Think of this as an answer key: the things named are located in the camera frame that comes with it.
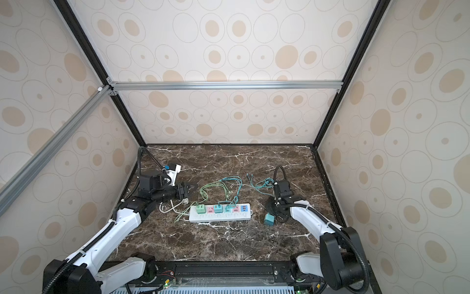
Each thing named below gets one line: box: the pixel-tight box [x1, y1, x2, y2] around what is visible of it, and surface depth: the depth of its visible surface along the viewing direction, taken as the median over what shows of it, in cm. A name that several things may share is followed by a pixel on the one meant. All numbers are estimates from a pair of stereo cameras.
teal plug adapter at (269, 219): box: [263, 212, 275, 227], surface depth 85 cm
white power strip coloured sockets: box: [188, 203, 252, 223], surface depth 89 cm
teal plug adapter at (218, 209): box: [214, 203, 224, 214], surface depth 87 cm
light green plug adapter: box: [195, 203, 206, 215], surface depth 87 cm
